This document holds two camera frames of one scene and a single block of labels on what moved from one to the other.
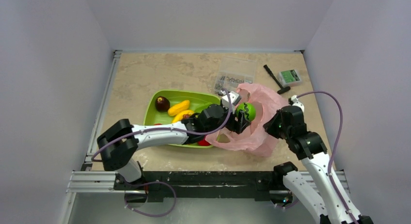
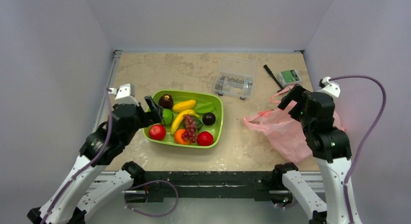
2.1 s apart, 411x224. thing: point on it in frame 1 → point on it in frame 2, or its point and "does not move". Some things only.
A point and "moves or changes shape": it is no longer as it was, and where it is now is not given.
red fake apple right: (203, 143) does not move
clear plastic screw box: (232, 72) does not move
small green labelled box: (289, 78) does not move
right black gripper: (273, 124) → (298, 98)
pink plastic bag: (256, 140) moves or changes shape
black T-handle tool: (283, 89) does not move
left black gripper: (238, 126) → (155, 111)
